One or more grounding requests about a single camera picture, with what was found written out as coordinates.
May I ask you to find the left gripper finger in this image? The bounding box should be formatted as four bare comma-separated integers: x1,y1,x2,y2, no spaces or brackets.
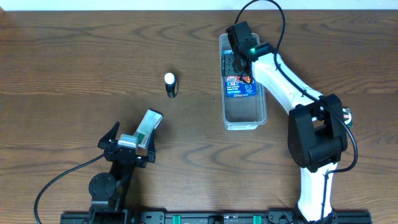
147,129,156,163
98,121,120,149

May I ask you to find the red small box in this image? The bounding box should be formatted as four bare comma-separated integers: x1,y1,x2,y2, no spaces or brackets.
225,76,252,84

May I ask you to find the blue Kool Fever box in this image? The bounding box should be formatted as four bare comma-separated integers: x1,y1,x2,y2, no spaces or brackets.
221,49,257,98

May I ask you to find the white green medicine box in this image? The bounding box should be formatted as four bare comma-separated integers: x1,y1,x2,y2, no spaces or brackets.
134,110,163,149

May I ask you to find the dark bottle white cap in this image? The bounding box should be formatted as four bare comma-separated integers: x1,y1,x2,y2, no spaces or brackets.
164,73,178,98

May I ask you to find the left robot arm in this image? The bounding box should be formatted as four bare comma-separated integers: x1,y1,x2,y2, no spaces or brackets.
88,122,155,224

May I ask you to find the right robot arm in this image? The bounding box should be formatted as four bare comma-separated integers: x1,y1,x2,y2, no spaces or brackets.
220,22,348,223

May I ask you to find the clear plastic container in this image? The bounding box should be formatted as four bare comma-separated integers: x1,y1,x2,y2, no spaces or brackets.
219,34,267,131

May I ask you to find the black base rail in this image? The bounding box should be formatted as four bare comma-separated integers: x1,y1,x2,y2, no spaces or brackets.
60,210,373,224

